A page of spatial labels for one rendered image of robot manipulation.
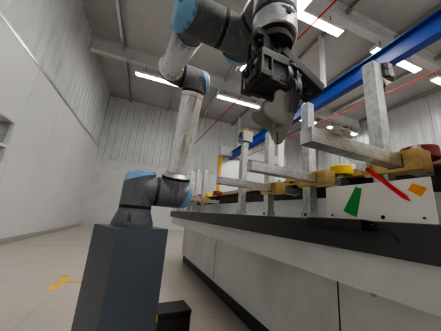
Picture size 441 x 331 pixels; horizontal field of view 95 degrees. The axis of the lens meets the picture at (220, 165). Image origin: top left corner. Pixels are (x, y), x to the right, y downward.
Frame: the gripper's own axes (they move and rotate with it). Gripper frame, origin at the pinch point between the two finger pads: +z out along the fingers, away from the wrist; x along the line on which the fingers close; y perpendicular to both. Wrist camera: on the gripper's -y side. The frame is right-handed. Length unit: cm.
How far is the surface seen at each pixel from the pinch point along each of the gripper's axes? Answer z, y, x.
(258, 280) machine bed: 51, -57, -89
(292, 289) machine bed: 47, -57, -60
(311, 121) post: -25, -38, -27
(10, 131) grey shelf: -59, 161, -264
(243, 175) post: -11, -37, -78
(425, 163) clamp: -0.6, -36.6, 5.0
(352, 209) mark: 9.6, -34.9, -11.5
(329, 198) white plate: 6.1, -35.0, -19.0
